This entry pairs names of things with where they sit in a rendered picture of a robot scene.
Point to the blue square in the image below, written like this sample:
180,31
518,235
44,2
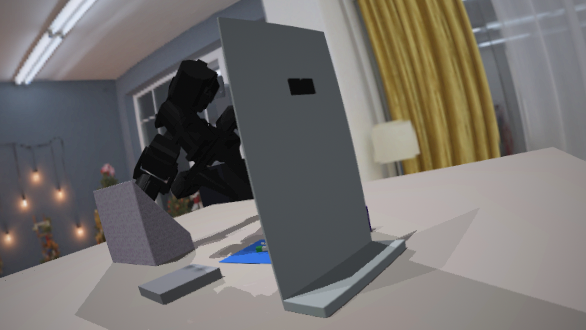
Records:
249,255

